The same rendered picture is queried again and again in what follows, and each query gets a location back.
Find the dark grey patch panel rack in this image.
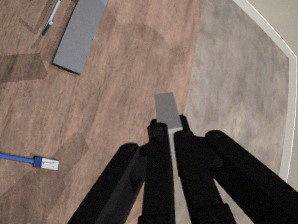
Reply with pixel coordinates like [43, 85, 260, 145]
[42, 0, 108, 75]

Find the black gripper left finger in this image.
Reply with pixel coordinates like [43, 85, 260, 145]
[67, 93, 176, 224]

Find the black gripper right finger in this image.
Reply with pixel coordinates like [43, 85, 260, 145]
[164, 92, 298, 224]

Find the white ethernet plug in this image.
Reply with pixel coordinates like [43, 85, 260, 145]
[33, 156, 59, 170]

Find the blue patch cable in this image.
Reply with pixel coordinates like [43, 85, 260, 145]
[0, 153, 34, 164]

